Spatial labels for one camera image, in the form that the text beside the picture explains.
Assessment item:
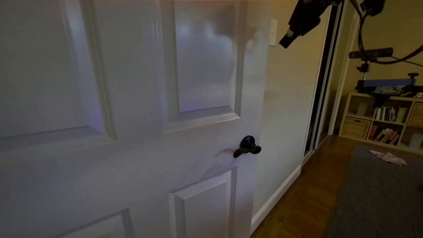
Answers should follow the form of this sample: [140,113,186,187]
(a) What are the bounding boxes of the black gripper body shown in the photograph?
[290,0,341,34]

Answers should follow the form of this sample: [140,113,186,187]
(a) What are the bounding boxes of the white panelled door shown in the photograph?
[0,0,275,238]

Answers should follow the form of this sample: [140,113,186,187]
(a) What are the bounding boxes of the sliding closet door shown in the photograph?
[302,0,357,162]

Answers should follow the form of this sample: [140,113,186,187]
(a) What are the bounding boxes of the white cube bookshelf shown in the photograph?
[338,92,423,157]

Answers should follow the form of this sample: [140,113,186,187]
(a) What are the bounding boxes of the blue bar with black clamps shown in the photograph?
[354,73,423,98]

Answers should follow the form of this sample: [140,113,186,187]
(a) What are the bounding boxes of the woven storage basket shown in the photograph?
[342,117,370,139]

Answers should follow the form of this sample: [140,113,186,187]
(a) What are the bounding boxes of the row of upright pale books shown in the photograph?
[372,106,408,126]

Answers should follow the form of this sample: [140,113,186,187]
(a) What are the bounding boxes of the leaning red and orange books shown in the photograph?
[366,126,402,147]

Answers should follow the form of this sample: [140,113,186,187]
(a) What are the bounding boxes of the white patterned cloth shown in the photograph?
[368,150,408,169]

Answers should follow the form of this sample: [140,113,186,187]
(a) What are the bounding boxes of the white baseboard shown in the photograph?
[248,165,304,235]

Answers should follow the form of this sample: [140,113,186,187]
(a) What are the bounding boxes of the grey floor rug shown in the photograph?
[324,145,423,238]

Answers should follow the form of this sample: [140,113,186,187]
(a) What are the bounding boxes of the white wall switch plate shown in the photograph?
[267,18,279,47]

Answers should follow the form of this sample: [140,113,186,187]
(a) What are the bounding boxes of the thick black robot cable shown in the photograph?
[355,13,423,67]

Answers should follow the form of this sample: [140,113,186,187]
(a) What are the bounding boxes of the black bar camera on mount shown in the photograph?
[349,47,395,75]

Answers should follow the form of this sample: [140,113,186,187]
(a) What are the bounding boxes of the black lever door handle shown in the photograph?
[231,134,263,161]

